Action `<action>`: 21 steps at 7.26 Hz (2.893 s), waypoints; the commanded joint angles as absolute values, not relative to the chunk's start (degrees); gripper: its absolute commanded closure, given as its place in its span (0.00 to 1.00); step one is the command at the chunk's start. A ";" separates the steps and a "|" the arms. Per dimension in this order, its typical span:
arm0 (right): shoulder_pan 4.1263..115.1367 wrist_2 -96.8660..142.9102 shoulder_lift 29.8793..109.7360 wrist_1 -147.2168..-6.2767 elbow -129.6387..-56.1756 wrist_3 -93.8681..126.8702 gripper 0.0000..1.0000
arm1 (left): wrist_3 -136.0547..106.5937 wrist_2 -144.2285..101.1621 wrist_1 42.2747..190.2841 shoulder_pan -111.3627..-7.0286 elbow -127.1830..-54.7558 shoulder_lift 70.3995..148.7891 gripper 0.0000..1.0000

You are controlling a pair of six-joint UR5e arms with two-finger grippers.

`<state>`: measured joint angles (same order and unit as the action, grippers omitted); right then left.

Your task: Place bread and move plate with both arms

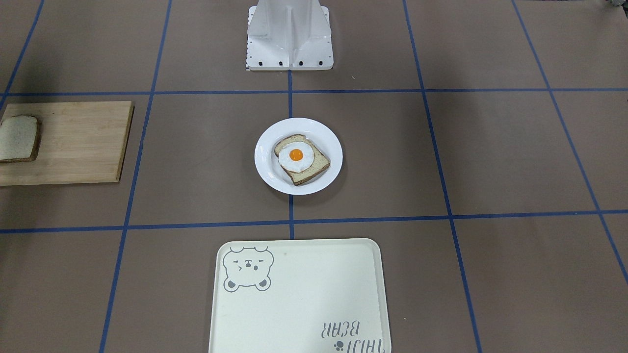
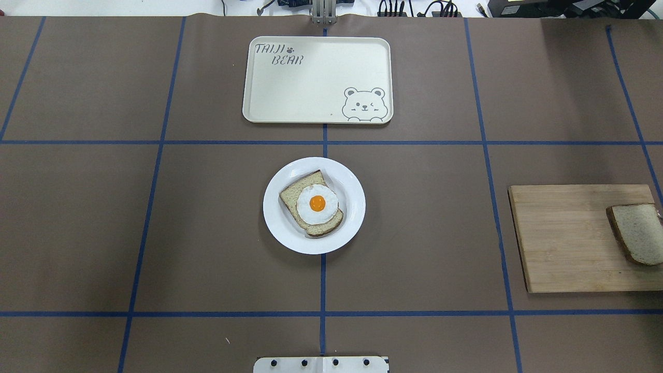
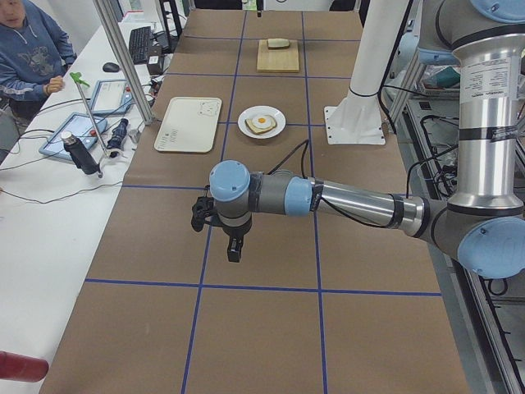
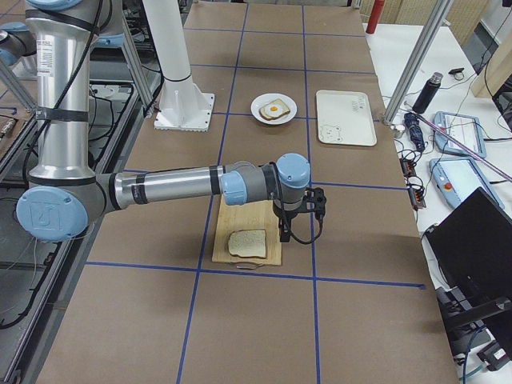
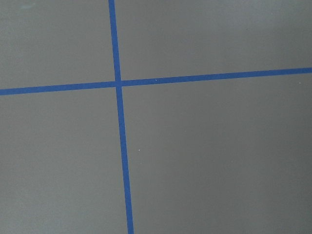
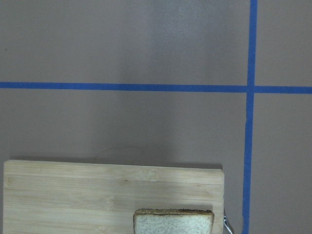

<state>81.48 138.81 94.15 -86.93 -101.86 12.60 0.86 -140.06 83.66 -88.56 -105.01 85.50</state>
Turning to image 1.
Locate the bamboo cutting board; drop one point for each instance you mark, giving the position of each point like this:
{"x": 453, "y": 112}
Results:
{"x": 81, "y": 142}

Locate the fried egg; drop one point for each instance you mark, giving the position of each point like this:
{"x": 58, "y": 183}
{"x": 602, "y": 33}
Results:
{"x": 296, "y": 157}

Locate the white round plate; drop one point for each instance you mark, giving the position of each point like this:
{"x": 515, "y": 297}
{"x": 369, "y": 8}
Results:
{"x": 270, "y": 170}

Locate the cream bear serving tray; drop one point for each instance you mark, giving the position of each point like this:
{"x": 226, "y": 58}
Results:
{"x": 300, "y": 296}

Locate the bread slice with fried egg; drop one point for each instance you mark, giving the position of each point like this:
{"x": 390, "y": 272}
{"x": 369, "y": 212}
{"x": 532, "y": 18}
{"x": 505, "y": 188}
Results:
{"x": 320, "y": 165}

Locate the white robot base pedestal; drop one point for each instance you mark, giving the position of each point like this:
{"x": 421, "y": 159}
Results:
{"x": 289, "y": 35}

